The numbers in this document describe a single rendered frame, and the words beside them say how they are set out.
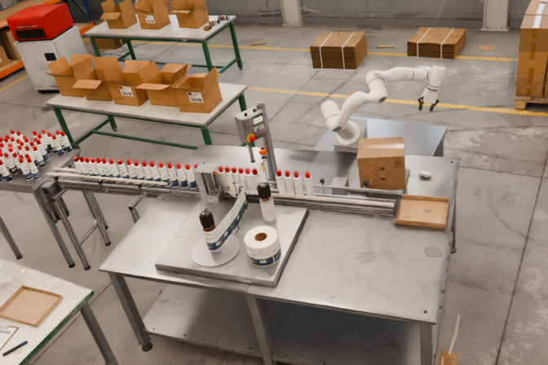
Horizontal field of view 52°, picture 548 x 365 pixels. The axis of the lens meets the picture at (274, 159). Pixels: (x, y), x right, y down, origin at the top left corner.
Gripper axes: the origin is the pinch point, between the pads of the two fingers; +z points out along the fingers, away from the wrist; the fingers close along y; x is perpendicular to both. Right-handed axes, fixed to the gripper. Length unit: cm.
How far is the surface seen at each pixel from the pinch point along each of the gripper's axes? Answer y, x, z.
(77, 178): 225, -104, 120
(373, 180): 43, 28, 44
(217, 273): 148, 56, 95
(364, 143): 47, 11, 25
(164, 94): 147, -212, 77
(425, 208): 21, 59, 47
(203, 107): 115, -173, 74
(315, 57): -77, -372, 58
